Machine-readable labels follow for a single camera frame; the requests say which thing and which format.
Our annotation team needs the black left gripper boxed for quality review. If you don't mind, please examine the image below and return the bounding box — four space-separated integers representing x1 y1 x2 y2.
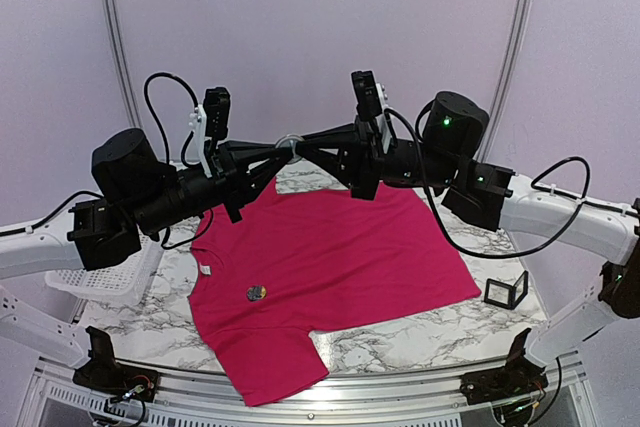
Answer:
130 138 292 235

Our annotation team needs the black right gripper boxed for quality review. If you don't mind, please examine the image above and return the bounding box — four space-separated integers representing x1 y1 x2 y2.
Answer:
295 114 460 202

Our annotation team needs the gold brooch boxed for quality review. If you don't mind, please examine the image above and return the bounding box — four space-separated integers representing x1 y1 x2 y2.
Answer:
275 134 304 165

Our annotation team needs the magenta t-shirt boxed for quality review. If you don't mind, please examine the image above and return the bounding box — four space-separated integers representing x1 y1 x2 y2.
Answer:
189 185 480 407

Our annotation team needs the silver round brooch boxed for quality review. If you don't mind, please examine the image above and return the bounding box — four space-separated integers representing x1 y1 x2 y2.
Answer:
246 285 267 302

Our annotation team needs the black brooch box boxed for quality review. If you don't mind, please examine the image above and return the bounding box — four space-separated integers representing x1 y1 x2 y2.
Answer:
483 271 529 311

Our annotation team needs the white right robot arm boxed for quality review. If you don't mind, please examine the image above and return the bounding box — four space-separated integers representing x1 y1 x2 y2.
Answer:
292 91 639 405

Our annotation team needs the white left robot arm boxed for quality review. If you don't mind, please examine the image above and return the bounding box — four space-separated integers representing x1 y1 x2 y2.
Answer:
1 128 293 394

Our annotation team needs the white shirt neck label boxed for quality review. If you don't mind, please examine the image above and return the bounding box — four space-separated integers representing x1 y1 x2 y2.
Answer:
199 264 212 276

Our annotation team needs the white plastic basket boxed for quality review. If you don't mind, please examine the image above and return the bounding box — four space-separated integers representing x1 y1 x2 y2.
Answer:
45 238 164 305

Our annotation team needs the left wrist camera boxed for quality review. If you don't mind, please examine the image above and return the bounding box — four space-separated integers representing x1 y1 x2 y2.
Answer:
189 86 231 178

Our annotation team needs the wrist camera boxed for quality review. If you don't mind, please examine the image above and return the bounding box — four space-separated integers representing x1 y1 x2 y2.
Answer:
189 86 231 178
351 71 393 154

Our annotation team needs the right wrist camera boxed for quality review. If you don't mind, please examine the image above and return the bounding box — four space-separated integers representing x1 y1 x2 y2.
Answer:
351 71 393 154

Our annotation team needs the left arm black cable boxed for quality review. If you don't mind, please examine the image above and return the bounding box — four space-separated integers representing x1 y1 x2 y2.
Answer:
143 71 201 168

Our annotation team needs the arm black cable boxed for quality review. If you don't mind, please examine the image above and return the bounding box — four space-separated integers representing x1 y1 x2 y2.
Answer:
143 71 201 168
384 106 594 259

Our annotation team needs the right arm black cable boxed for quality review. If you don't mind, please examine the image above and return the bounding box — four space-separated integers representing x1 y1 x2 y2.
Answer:
384 106 594 259

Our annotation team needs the aluminium left corner post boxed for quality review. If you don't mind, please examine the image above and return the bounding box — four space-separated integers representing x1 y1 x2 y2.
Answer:
101 0 144 128

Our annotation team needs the aluminium corner post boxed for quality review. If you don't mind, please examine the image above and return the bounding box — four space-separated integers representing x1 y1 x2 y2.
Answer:
487 0 539 118
101 0 144 128

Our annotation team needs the aluminium right corner post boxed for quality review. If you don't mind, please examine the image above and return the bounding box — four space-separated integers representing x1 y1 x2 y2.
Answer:
487 0 539 118

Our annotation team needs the aluminium front frame rail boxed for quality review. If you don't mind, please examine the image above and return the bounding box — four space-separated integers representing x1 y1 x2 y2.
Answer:
13 352 601 426

